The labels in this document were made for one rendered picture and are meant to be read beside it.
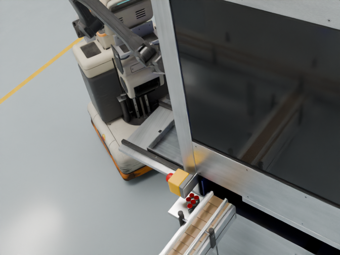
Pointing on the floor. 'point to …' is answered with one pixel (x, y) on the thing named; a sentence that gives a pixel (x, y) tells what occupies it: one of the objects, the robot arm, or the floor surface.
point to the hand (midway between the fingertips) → (198, 71)
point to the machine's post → (175, 84)
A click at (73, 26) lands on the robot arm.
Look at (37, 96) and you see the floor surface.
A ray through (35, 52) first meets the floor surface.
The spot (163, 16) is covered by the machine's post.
